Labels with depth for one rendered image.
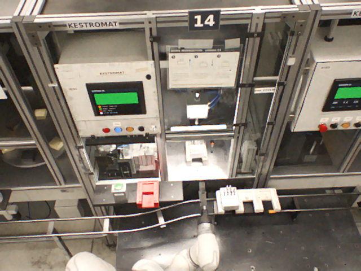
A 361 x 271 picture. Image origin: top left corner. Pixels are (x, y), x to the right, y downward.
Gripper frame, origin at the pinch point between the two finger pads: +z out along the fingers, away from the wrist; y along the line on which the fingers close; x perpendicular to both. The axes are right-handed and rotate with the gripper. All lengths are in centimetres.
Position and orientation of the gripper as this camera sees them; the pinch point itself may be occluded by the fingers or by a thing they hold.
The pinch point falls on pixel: (202, 191)
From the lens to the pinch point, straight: 189.4
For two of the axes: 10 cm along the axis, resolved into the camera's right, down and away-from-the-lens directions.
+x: -10.0, 0.4, -0.1
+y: -0.2, -6.5, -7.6
